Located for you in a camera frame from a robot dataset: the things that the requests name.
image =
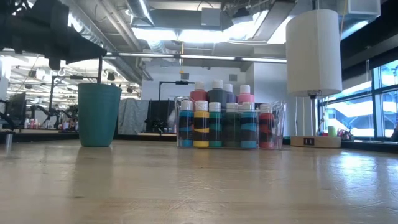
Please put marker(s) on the long ceiling light bar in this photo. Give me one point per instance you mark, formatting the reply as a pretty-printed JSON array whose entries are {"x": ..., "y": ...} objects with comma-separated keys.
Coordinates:
[{"x": 202, "y": 57}]

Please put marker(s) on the small teal green paint bottle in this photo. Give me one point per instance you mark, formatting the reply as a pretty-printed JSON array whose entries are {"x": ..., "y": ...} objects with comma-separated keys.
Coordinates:
[{"x": 215, "y": 127}]

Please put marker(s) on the small dark green paint bottle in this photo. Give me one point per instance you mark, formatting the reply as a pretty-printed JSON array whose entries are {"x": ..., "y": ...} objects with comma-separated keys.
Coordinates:
[{"x": 231, "y": 130}]

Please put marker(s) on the small blue paint bottle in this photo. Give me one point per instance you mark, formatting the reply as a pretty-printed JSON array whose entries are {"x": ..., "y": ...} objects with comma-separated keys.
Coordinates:
[{"x": 248, "y": 130}]

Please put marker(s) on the black framed window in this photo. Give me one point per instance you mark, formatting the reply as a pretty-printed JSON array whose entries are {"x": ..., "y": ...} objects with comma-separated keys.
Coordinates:
[{"x": 373, "y": 105}]

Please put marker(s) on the small golden yellow paint bottle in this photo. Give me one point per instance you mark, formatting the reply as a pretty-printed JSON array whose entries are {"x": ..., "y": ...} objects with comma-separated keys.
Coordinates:
[{"x": 201, "y": 127}]

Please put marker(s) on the silver ceiling duct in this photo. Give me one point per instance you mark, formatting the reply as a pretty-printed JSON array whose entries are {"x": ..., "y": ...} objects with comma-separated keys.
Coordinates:
[{"x": 140, "y": 9}]

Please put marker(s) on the teal plastic cup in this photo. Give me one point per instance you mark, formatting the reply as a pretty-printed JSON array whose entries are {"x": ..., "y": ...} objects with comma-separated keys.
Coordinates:
[{"x": 98, "y": 118}]

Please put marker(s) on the tall salmon pink paint bottle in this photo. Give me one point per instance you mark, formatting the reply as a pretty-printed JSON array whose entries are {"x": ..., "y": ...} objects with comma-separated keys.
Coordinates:
[{"x": 199, "y": 95}]

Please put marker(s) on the tall pink apple-label bottle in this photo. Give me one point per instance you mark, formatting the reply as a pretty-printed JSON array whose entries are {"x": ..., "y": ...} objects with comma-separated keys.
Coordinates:
[{"x": 245, "y": 97}]

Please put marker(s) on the small orange red paint bottle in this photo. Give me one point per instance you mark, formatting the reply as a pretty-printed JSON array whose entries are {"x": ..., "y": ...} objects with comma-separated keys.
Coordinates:
[{"x": 266, "y": 130}]

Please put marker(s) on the black background station frame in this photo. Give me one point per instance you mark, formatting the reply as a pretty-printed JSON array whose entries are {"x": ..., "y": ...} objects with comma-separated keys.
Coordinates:
[{"x": 177, "y": 82}]

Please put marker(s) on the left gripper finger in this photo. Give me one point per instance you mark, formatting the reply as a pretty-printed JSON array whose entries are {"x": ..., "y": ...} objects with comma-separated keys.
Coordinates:
[{"x": 84, "y": 49}]

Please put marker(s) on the clear plastic bin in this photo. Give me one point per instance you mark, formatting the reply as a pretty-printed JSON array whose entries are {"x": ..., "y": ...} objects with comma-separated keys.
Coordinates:
[{"x": 280, "y": 124}]

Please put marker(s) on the grey ceiling box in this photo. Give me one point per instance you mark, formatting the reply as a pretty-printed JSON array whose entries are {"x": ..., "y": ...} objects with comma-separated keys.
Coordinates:
[{"x": 211, "y": 17}]

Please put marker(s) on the white shade table lamp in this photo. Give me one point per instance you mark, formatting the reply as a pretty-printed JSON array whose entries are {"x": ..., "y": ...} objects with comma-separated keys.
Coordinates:
[{"x": 312, "y": 53}]

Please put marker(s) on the green background cup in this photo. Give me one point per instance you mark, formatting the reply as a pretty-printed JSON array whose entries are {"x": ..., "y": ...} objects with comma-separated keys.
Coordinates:
[{"x": 332, "y": 131}]

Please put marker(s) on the tall grey paint bottle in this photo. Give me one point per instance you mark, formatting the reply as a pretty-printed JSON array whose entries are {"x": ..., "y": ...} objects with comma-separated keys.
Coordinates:
[{"x": 217, "y": 95}]

